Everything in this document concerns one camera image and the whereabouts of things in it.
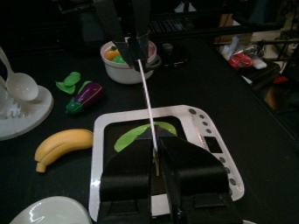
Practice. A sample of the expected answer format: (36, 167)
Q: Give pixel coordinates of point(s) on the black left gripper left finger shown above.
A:
(124, 180)

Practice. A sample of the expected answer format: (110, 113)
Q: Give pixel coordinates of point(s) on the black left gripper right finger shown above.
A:
(193, 180)

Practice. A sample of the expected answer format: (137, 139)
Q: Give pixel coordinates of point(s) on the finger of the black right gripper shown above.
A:
(106, 20)
(140, 20)

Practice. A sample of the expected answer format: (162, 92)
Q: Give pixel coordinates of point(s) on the green toy starfruit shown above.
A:
(128, 138)

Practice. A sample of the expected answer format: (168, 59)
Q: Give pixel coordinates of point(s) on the orange toy vegetable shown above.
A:
(112, 54)

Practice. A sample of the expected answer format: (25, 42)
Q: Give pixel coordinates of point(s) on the green toy vegetable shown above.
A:
(117, 59)

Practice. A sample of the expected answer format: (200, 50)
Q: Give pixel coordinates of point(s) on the black toy shaker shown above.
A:
(174, 58)

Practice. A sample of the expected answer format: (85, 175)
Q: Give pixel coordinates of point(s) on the white toy pot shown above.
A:
(120, 74)

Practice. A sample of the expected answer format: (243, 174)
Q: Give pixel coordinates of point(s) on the yellow toy banana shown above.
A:
(61, 143)

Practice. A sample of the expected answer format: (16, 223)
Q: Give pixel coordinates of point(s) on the green toy leaf piece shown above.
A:
(65, 88)
(72, 78)

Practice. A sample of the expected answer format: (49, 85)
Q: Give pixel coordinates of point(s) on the white toy cooktop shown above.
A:
(182, 112)

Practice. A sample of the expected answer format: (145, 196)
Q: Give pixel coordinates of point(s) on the purple toy eggplant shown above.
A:
(89, 93)

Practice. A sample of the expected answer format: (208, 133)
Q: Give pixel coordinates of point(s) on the red bag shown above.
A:
(240, 59)

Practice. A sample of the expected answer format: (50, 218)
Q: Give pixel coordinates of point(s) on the white toy spoon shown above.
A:
(22, 87)

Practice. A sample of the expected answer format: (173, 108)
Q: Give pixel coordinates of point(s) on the white utensil rack stand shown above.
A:
(30, 119)

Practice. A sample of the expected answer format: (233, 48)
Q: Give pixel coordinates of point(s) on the white toy fork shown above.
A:
(10, 108)

